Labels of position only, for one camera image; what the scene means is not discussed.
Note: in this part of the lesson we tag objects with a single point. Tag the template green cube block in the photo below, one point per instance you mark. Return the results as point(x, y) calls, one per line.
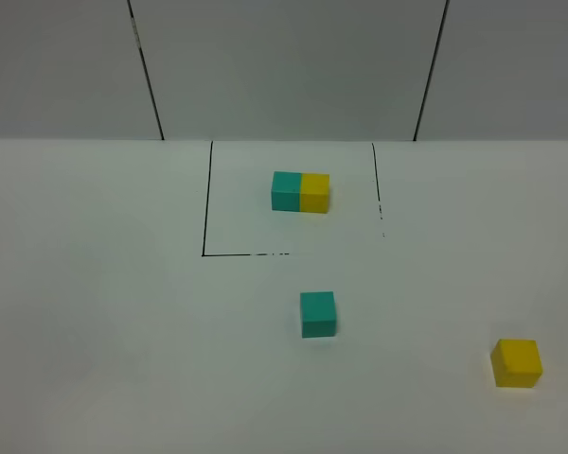
point(285, 191)

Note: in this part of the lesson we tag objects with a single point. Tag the template yellow cube block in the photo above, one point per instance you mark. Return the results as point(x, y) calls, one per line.
point(314, 193)

